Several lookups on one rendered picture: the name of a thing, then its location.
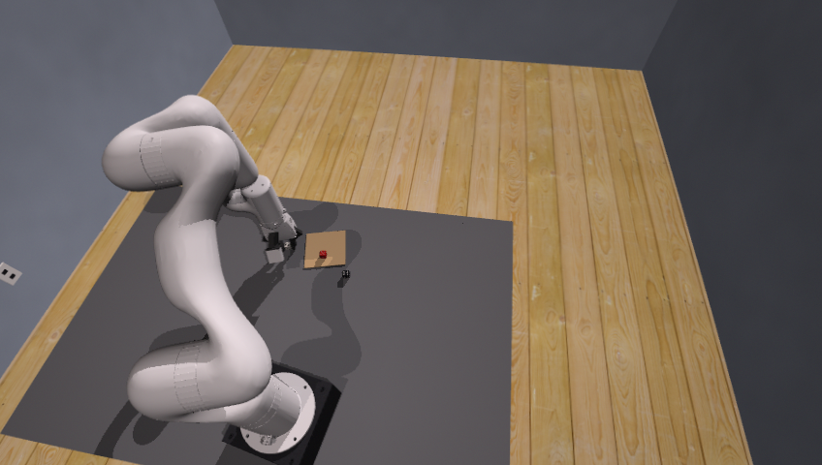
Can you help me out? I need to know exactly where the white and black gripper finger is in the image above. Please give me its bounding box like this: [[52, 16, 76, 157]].
[[263, 236, 284, 252], [289, 227, 302, 250]]

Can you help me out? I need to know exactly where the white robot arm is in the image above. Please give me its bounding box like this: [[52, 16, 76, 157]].
[[102, 95, 315, 454]]

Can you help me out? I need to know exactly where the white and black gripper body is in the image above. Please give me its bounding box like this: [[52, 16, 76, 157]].
[[260, 212, 297, 241]]

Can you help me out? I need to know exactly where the tan mat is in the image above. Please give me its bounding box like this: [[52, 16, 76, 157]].
[[304, 231, 346, 268]]

